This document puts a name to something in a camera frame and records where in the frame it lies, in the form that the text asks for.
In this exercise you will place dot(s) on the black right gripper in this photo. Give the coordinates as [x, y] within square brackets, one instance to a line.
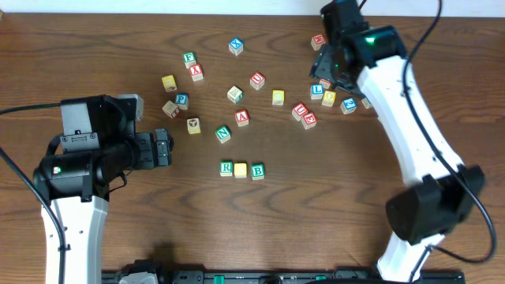
[321, 66]

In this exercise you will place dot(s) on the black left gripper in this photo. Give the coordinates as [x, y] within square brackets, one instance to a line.
[160, 147]

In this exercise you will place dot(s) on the green R block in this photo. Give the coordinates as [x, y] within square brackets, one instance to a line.
[226, 169]

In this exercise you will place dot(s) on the yellow O block placed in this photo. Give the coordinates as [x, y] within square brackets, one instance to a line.
[240, 170]

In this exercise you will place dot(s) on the green B block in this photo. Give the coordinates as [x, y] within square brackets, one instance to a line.
[258, 172]

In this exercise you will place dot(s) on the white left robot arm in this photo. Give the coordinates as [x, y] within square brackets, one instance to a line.
[77, 187]

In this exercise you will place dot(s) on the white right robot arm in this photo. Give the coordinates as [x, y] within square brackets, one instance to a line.
[373, 64]

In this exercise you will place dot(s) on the red I block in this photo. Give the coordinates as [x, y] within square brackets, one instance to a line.
[325, 83]

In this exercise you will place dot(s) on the red E block top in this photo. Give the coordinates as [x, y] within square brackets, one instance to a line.
[317, 41]

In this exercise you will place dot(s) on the white 6 block red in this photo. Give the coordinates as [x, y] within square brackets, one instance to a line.
[171, 109]

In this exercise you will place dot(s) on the blue L block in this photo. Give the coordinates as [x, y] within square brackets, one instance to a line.
[316, 91]

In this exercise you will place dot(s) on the soccer ball block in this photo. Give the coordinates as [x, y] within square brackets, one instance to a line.
[193, 126]

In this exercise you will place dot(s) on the blue 2 block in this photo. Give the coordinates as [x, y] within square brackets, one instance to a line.
[348, 105]

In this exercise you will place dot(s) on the blue P block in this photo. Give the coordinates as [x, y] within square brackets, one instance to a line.
[182, 101]

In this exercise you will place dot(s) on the blue T block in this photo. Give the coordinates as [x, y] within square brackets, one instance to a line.
[366, 103]

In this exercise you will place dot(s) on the yellow block left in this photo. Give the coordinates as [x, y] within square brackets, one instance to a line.
[169, 83]

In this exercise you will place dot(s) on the red U block lower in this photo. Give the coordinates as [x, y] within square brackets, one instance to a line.
[299, 111]

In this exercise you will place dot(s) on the red u block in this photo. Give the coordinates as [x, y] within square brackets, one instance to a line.
[257, 81]
[299, 111]

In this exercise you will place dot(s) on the green N block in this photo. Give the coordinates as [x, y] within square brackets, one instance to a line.
[223, 134]

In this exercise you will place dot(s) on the red Y block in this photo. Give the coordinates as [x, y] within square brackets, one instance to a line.
[196, 72]

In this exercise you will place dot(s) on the red U block upper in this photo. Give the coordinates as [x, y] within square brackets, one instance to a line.
[257, 81]

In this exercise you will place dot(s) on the red A block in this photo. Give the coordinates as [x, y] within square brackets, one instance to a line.
[242, 118]

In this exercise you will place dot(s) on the white picture block teal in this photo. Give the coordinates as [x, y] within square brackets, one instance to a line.
[235, 94]

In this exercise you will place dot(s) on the green F block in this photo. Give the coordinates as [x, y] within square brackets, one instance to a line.
[189, 59]

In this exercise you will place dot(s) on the blue X block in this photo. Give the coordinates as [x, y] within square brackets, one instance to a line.
[236, 46]

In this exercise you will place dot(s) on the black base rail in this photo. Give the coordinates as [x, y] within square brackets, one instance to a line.
[345, 275]

